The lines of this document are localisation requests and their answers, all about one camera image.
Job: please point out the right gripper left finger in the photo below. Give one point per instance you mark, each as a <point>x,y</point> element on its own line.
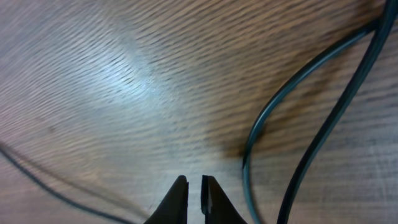
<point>173,207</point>

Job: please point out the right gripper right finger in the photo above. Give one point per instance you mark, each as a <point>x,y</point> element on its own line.
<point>215,204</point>

